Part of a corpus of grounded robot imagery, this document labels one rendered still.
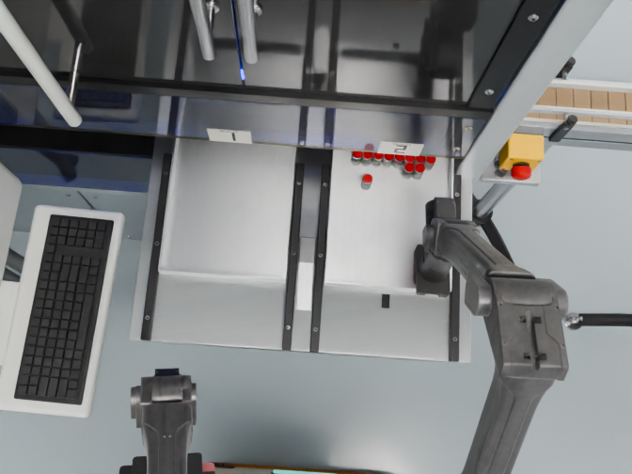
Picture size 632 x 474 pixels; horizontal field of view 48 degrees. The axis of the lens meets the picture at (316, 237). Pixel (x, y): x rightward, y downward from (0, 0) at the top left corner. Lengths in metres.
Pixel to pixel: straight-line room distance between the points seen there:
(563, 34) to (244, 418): 1.64
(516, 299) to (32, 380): 1.05
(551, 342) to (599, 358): 1.70
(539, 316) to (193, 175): 0.91
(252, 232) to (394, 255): 0.30
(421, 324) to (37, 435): 1.40
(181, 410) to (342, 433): 1.43
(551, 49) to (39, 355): 1.15
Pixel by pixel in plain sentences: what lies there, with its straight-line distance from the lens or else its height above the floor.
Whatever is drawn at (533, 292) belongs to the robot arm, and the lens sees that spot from 0.88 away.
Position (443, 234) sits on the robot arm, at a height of 1.21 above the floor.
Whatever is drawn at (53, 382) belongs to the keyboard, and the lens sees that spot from 1.59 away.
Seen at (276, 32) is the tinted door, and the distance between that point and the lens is 1.09.
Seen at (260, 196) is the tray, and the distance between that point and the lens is 1.53.
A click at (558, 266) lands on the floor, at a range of 2.56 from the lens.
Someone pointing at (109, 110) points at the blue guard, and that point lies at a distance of 1.41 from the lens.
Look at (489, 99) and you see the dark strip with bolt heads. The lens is 1.25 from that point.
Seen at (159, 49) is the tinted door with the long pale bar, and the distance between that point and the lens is 1.18.
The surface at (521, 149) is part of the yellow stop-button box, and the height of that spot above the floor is 1.03.
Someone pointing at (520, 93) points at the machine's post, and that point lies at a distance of 1.23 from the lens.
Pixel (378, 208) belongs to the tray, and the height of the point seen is 0.88.
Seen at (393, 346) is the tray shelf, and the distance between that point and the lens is 1.48.
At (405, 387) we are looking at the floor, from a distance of 2.37.
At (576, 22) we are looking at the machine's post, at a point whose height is 1.50.
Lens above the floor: 2.34
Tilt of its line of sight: 75 degrees down
